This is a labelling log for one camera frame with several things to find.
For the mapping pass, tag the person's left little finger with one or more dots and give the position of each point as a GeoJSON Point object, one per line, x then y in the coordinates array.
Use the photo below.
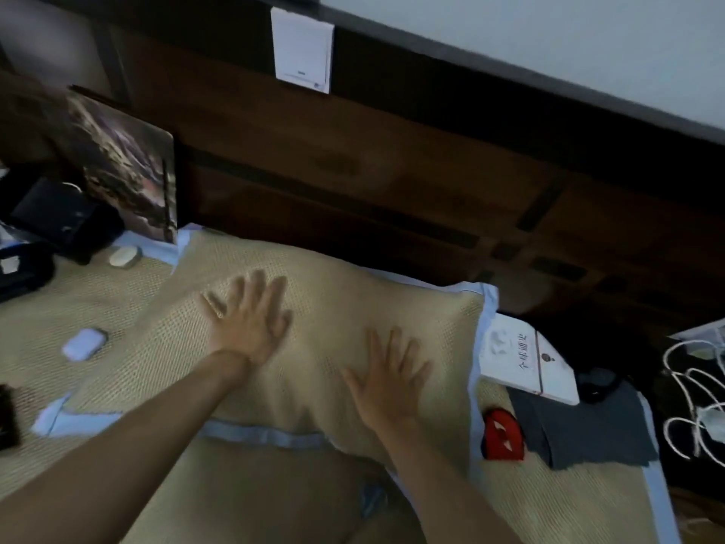
{"type": "Point", "coordinates": [212, 305]}

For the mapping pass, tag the person's left hand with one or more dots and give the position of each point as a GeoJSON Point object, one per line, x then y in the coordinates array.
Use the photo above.
{"type": "Point", "coordinates": [246, 331]}

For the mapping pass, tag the dark picture board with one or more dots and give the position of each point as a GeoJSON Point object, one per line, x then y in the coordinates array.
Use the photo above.
{"type": "Point", "coordinates": [124, 158]}

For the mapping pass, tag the red round object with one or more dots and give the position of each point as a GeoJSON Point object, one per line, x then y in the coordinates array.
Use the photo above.
{"type": "Point", "coordinates": [501, 436]}

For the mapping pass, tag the beige woven bed mat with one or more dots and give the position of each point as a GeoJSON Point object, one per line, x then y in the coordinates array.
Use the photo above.
{"type": "Point", "coordinates": [566, 504]}

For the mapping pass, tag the person's right thumb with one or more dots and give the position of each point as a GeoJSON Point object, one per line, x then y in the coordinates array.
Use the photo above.
{"type": "Point", "coordinates": [352, 382]}

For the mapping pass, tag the white earbuds case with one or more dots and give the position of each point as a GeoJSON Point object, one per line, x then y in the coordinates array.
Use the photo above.
{"type": "Point", "coordinates": [85, 343]}

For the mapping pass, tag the black rounded bag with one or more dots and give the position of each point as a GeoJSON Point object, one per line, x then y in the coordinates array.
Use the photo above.
{"type": "Point", "coordinates": [22, 269]}

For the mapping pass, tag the person's right hand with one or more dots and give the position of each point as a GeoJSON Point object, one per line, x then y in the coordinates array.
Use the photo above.
{"type": "Point", "coordinates": [388, 393]}

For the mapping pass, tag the white charger plug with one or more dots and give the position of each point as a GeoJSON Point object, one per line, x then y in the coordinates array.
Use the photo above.
{"type": "Point", "coordinates": [712, 422]}

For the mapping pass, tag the person's left middle finger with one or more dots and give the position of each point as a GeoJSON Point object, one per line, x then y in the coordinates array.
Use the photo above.
{"type": "Point", "coordinates": [257, 288]}

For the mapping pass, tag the white oval case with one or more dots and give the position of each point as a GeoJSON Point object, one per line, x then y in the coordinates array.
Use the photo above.
{"type": "Point", "coordinates": [123, 256]}

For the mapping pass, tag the white book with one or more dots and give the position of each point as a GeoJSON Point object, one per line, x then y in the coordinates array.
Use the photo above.
{"type": "Point", "coordinates": [527, 362]}

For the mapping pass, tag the person's left thumb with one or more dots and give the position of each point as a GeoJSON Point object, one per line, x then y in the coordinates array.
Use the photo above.
{"type": "Point", "coordinates": [285, 324]}

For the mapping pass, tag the person's right forearm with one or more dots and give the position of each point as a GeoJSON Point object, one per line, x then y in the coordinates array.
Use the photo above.
{"type": "Point", "coordinates": [442, 492]}

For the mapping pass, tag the person's right little finger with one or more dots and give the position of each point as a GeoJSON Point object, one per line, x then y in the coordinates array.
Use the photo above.
{"type": "Point", "coordinates": [425, 375]}

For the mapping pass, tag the person's right middle finger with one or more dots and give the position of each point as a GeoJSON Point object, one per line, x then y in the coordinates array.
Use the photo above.
{"type": "Point", "coordinates": [395, 348]}

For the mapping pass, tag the beige woven pillow blue trim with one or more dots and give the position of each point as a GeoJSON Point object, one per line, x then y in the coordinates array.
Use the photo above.
{"type": "Point", "coordinates": [334, 311]}

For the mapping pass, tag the black round object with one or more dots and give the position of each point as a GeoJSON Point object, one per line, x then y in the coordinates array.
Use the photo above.
{"type": "Point", "coordinates": [597, 384]}

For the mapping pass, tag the grey cloth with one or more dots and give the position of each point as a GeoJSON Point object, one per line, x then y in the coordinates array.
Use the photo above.
{"type": "Point", "coordinates": [589, 427]}

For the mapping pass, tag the black box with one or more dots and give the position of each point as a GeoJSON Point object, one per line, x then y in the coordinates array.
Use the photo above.
{"type": "Point", "coordinates": [62, 218]}

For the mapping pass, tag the black flat object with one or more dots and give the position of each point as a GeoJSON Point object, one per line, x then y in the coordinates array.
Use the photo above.
{"type": "Point", "coordinates": [8, 419]}

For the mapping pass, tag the dark wooden headboard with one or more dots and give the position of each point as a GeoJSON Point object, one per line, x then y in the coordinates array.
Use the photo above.
{"type": "Point", "coordinates": [396, 164]}

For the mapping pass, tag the white paper card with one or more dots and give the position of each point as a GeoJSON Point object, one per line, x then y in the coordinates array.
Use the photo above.
{"type": "Point", "coordinates": [303, 50]}

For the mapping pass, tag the person's left forearm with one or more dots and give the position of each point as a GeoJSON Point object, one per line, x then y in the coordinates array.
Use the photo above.
{"type": "Point", "coordinates": [124, 447]}

